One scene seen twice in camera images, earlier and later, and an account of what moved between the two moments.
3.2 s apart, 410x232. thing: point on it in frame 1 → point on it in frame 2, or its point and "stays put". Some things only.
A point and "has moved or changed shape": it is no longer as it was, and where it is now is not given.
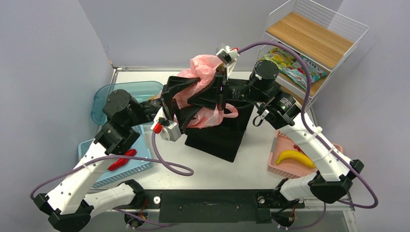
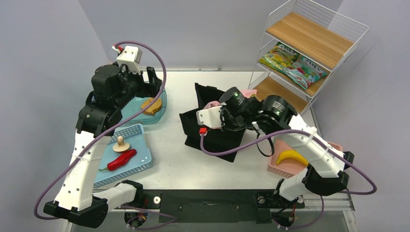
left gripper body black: [166, 103] → [137, 86]
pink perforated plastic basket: [283, 142] stays put
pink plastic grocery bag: [204, 67] has moved or changed shape
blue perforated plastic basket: [132, 167] stays put
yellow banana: [298, 156] stays put
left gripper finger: [174, 83] → [155, 82]
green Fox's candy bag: [283, 57] stays put
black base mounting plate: [216, 206] stays put
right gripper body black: [234, 90] → [229, 121]
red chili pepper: [121, 162] stays put
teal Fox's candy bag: [296, 71] stays put
